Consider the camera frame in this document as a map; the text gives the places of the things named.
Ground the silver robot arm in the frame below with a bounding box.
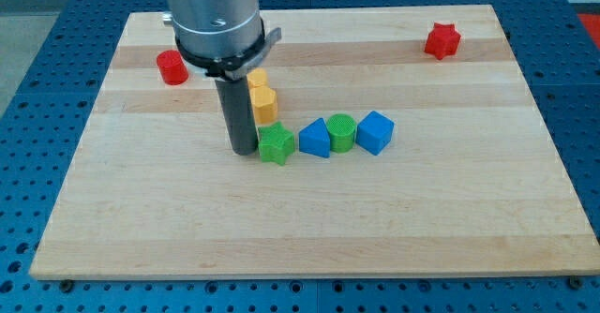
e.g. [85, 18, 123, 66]
[165, 0, 282, 81]

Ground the yellow hexagon block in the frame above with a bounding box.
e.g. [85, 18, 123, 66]
[249, 86, 278, 125]

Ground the blue triangle block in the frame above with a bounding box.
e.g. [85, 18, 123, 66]
[299, 118, 331, 158]

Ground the green star block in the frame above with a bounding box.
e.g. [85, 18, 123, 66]
[258, 121, 295, 166]

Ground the green cylinder block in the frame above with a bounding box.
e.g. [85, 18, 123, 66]
[326, 113, 357, 154]

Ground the blue cube block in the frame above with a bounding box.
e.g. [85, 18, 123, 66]
[355, 111, 395, 156]

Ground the yellow block behind rod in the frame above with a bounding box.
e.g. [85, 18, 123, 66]
[247, 67, 268, 89]

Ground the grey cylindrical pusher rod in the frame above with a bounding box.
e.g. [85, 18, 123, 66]
[216, 79, 259, 156]

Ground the wooden board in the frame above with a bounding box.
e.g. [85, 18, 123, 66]
[30, 5, 599, 280]

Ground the red cylinder block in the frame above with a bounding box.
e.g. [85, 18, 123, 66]
[156, 50, 188, 85]

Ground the red star block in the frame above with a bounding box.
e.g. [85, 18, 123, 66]
[424, 22, 461, 60]

